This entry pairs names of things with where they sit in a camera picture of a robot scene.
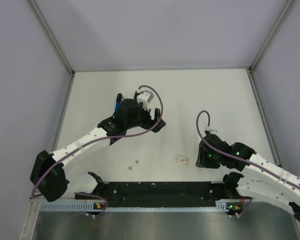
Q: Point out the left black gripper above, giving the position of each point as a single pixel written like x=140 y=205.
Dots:
x=149 y=123

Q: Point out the aluminium corner post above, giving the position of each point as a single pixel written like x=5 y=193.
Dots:
x=279 y=22
x=50 y=36

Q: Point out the grey slotted cable duct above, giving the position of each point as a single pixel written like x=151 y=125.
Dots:
x=94 y=207

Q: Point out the right aluminium corner post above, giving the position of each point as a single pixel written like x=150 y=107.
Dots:
x=279 y=22

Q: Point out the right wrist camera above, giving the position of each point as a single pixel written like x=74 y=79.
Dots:
x=210 y=131

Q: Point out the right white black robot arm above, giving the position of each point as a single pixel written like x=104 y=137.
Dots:
x=251 y=175

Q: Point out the staple box with red dot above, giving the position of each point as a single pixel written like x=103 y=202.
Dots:
x=182 y=160

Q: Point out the blue stapler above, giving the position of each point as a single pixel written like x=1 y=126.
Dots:
x=119 y=100

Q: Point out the left aluminium corner post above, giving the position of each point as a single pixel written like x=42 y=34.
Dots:
x=50 y=36

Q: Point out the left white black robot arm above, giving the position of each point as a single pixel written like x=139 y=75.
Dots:
x=53 y=172

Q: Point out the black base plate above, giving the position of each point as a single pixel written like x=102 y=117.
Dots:
x=164 y=194

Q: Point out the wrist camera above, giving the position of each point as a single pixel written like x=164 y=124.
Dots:
x=210 y=131
x=145 y=98

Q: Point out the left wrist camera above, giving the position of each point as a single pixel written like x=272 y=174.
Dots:
x=145 y=98

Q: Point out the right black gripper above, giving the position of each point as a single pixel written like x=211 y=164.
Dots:
x=202 y=161

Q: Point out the grey black stapler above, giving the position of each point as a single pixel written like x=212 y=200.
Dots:
x=137 y=92

